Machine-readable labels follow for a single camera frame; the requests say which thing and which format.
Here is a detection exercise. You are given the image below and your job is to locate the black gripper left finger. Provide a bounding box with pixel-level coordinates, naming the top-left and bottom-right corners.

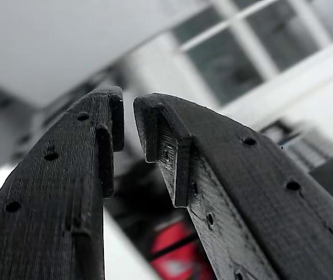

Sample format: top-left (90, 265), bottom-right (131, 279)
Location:
top-left (0, 86), bottom-right (126, 280)

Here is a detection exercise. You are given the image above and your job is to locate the red blurry object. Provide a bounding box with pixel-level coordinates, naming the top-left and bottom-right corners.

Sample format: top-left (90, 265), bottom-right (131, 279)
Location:
top-left (150, 220), bottom-right (207, 280)

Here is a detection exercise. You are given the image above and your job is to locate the white framed window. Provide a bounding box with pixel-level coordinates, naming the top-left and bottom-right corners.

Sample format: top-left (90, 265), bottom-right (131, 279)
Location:
top-left (171, 0), bottom-right (333, 107)

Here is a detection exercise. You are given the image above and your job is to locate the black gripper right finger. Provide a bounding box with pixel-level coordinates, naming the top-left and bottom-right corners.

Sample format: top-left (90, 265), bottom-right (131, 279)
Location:
top-left (133, 92), bottom-right (333, 280)

